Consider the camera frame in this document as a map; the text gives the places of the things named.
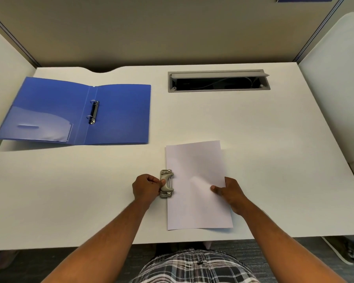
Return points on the person's right forearm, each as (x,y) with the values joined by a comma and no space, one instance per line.
(283,247)

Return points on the person's plaid shirt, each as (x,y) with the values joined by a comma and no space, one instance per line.
(194,268)

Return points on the person's left thumb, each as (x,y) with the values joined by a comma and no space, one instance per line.
(162,183)

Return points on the person's left hand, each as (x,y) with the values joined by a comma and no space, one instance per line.
(144,188)

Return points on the white paper sheet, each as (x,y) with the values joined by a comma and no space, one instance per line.
(194,179)

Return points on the person's left forearm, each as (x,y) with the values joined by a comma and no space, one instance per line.
(106,247)

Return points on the person's right thumb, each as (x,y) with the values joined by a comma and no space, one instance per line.
(216,189)

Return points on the person's right hand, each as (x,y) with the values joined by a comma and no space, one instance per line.
(231,194)

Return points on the grey metal hole punch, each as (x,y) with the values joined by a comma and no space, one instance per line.
(167,183)

